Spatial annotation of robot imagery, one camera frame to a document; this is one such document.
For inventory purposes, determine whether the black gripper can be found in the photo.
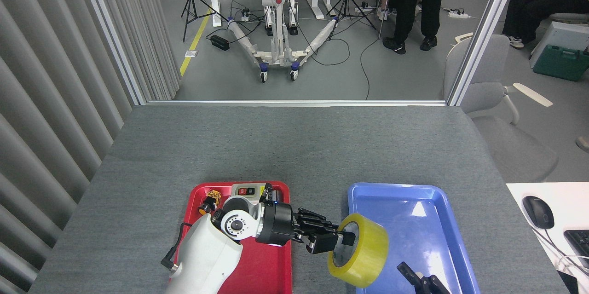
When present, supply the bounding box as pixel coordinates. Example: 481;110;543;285
255;202;356;255

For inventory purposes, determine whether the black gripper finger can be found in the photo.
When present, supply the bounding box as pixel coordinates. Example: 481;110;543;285
397;262;438;294

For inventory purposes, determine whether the yellow tape roll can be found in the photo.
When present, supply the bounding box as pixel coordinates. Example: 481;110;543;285
328;213;389;289

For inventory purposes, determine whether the blue plastic tray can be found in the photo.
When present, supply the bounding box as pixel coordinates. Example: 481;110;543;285
347;183;481;294

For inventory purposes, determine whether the red plastic tray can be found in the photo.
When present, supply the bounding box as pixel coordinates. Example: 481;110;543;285
167;181;292;294

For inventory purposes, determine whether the orange black push button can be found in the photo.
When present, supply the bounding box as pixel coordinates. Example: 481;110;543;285
199;190;222;215

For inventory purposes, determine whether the black computer mouse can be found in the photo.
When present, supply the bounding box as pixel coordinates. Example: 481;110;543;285
522;196;555;230

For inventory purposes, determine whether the grey office chair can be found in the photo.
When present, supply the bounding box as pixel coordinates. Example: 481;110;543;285
443;33;560;183

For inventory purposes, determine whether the black keyboard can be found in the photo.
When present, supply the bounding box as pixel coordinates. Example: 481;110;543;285
564;230;589;269

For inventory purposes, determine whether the white side table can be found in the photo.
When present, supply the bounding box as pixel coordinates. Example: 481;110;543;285
506;182;589;294

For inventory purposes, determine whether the green plastic case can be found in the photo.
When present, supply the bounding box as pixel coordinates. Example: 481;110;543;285
533;45;589;82

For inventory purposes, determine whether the grey plastic case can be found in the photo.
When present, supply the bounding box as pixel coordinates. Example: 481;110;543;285
529;21;589;69

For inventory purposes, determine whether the white switch box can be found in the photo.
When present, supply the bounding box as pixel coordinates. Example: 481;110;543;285
231;183;268;199

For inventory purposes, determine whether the silver frame rail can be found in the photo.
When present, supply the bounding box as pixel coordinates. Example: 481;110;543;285
146;99;447;107

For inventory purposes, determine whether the black mouse cable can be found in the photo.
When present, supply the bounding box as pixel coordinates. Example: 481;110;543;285
536;227;589;268

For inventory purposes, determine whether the black floor cable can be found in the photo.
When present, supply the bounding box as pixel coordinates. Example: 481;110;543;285
359;39;382;100

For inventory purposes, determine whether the silver frame post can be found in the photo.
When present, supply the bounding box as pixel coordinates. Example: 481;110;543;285
446;0;525;107
76;0;148;106

